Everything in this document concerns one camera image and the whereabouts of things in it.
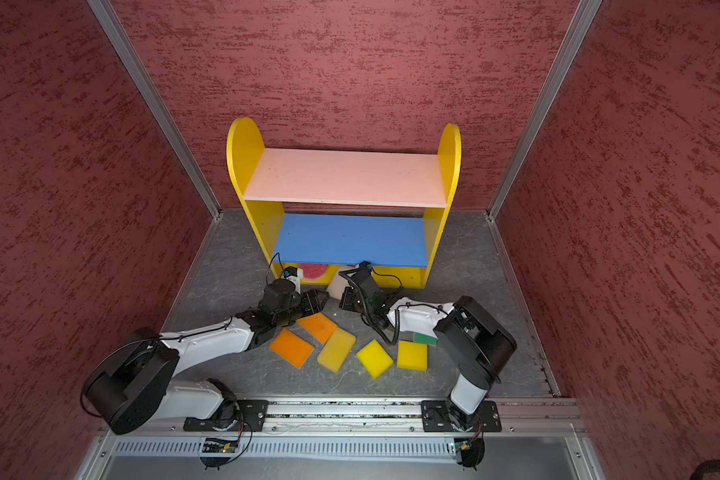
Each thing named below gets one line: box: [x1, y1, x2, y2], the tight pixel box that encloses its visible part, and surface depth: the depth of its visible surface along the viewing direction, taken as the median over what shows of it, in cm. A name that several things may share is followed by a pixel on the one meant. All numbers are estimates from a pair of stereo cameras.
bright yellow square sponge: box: [397, 340, 429, 371], surface depth 85 cm
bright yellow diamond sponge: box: [356, 339, 394, 380], surface depth 84 cm
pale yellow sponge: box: [317, 327, 356, 373], surface depth 85 cm
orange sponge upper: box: [297, 312, 337, 344], surface depth 90 cm
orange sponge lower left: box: [269, 328, 315, 369], surface depth 86 cm
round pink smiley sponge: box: [298, 263, 328, 279], surface depth 100 cm
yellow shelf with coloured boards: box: [226, 117, 462, 288], surface depth 76 cm
